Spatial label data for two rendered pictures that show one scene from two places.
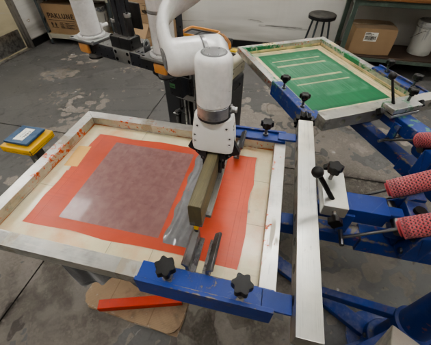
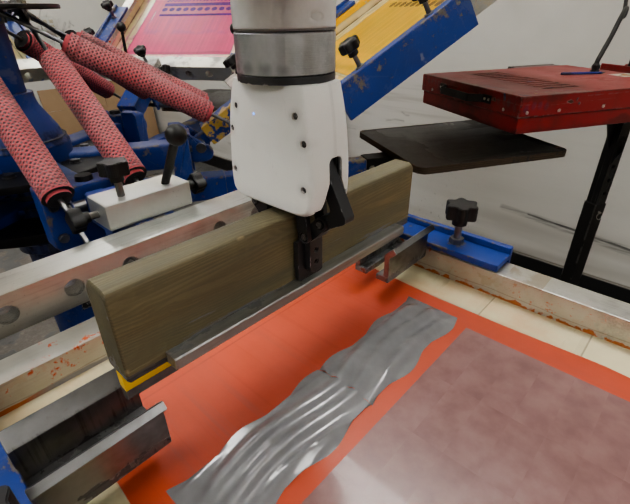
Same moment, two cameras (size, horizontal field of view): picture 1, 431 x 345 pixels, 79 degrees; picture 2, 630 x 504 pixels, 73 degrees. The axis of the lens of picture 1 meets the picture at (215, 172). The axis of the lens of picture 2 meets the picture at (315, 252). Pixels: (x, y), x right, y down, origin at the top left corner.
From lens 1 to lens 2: 86 cm
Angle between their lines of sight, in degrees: 100
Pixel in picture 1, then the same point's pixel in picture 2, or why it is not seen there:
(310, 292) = not seen: hidden behind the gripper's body
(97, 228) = not seen: outside the picture
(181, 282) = (437, 234)
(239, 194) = (241, 340)
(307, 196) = (172, 220)
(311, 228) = (226, 198)
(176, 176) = (373, 468)
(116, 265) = (550, 283)
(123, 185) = not seen: outside the picture
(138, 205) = (521, 418)
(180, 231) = (414, 316)
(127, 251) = (535, 328)
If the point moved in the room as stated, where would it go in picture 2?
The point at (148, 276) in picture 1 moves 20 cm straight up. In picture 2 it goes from (487, 249) to (520, 96)
